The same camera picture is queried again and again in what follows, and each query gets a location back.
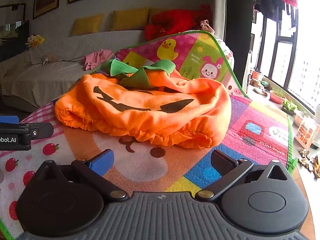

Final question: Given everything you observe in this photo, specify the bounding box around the dark glass cabinet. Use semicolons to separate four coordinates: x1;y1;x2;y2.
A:
0;20;30;63

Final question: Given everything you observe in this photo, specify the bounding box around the small beige plush toy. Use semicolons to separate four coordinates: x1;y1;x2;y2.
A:
41;54;59;66

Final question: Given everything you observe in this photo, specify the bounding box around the pair of sandals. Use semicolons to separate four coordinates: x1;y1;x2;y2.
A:
249;78;270;96

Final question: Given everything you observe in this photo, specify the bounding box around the pink tray of grass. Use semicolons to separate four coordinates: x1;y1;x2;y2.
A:
269;87;287;104

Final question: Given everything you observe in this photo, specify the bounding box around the black framed window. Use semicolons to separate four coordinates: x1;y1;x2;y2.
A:
257;0;320;117

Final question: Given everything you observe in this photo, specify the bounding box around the white patterned pillow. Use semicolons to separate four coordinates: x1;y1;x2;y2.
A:
218;37;236;77

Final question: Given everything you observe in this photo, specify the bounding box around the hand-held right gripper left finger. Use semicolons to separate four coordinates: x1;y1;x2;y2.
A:
34;149;129;202

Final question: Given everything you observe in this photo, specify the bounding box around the yellow cushion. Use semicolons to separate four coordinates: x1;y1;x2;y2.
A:
111;7;150;32
149;7;166;22
71;14;107;37

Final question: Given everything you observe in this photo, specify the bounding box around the white pot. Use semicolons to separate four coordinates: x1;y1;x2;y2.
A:
293;110;311;128

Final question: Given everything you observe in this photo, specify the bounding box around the sofa with white cover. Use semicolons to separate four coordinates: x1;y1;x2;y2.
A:
0;29;160;108

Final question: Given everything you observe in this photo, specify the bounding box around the pink crumpled garment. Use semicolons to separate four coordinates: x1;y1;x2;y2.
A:
82;49;116;71

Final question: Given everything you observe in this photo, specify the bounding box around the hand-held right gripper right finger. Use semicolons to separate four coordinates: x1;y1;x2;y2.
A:
195;149;293;201

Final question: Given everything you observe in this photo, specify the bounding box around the orange pumpkin costume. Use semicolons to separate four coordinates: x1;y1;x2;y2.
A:
54;59;232;150

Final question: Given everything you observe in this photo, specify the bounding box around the pile of dried shells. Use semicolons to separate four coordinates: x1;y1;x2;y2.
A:
298;148;320;178

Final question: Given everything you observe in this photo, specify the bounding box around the black wall shelf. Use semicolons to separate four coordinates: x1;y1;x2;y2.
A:
0;3;27;23

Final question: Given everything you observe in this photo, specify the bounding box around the yellow plush toy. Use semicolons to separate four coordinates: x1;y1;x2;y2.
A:
25;34;46;49

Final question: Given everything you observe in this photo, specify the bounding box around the leafy green potted plant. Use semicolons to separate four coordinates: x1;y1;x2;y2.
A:
282;98;298;116

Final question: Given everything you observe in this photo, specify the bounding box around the small pink soft toy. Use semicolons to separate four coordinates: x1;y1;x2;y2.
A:
199;19;216;34

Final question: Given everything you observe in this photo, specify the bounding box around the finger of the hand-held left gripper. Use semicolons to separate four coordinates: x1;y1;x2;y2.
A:
0;123;54;139
0;115;20;125

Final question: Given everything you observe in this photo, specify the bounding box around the colourful cartoon play mat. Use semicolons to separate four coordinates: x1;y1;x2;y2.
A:
0;30;298;240

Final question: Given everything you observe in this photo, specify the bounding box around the brown flower pot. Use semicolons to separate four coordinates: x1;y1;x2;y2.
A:
251;69;264;81

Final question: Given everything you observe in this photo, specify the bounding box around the red padded jacket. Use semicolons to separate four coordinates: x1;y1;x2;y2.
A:
144;4;212;42

